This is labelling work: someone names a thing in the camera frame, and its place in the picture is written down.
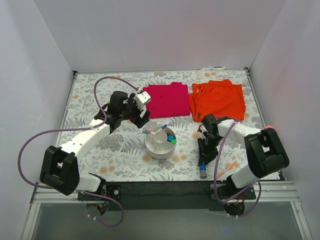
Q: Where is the blue cap grey glue stick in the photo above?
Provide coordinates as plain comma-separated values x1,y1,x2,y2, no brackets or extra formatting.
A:
199,163,207,179

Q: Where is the orange thin pen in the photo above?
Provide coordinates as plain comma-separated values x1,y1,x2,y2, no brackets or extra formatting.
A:
216,161,237,179

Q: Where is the blue cap black highlighter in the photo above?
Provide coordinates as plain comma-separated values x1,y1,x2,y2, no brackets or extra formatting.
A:
167,135,174,141

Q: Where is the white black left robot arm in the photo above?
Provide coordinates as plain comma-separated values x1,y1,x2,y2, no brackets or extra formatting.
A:
39,91,151,200

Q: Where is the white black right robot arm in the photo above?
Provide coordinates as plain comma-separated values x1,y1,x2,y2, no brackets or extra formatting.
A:
197,114,290,199

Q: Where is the floral patterned table mat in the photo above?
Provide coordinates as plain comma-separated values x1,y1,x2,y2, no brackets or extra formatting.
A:
49,70,280,182

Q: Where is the white round divided organizer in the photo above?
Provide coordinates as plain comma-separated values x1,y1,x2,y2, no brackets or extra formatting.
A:
144,125,177,160

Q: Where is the magenta folded cloth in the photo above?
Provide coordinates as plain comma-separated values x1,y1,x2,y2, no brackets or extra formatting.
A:
143,82,190,119

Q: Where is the orange folded cloth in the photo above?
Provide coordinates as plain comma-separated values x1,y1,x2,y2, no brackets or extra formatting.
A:
189,79,246,122

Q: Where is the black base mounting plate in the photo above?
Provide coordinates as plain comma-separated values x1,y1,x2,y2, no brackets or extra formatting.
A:
77,179,258,211

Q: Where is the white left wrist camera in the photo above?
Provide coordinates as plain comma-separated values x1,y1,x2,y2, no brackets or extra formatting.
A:
133,91,152,118

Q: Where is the white cord at back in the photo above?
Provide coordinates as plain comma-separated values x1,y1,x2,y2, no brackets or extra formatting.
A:
196,66,227,83

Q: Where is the aluminium table frame rail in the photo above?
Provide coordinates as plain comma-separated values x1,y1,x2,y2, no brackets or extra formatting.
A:
21,70,313,240

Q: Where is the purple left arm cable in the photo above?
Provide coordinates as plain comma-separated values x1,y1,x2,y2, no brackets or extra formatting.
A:
17,75,141,228

